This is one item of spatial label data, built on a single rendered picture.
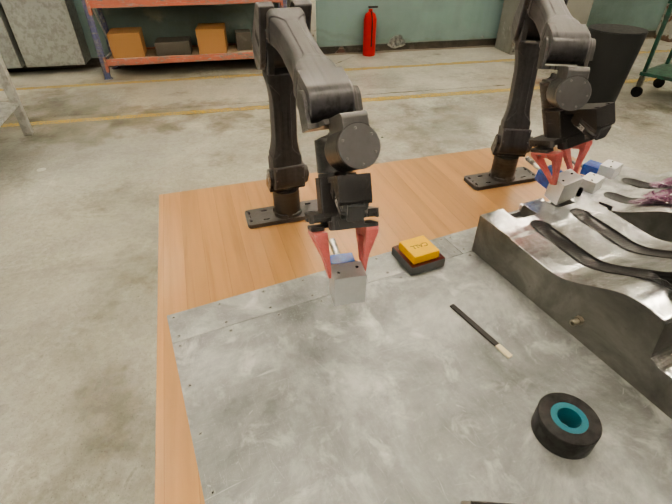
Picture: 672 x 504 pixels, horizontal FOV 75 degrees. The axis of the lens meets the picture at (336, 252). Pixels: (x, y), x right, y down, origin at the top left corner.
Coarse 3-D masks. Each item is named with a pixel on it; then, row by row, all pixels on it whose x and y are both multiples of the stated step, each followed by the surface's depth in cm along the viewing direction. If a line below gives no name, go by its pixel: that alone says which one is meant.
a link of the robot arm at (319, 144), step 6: (318, 138) 64; (324, 138) 61; (318, 144) 62; (324, 144) 61; (318, 150) 62; (318, 156) 62; (324, 156) 61; (318, 162) 62; (324, 162) 61; (318, 168) 63; (324, 168) 62; (330, 168) 61; (336, 174) 62; (342, 174) 62
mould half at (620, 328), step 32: (480, 224) 89; (512, 224) 86; (576, 224) 87; (608, 224) 87; (480, 256) 92; (512, 256) 83; (544, 256) 79; (608, 256) 79; (640, 256) 77; (544, 288) 78; (576, 288) 71; (608, 288) 66; (640, 288) 65; (608, 320) 67; (640, 320) 63; (608, 352) 69; (640, 352) 64; (640, 384) 65
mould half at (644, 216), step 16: (624, 176) 110; (640, 176) 110; (656, 176) 110; (624, 192) 103; (640, 192) 103; (624, 208) 97; (640, 208) 94; (656, 208) 91; (640, 224) 94; (656, 224) 91
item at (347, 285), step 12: (336, 252) 72; (336, 264) 66; (348, 264) 66; (360, 264) 66; (336, 276) 64; (348, 276) 64; (360, 276) 64; (336, 288) 64; (348, 288) 65; (360, 288) 65; (336, 300) 66; (348, 300) 66; (360, 300) 67
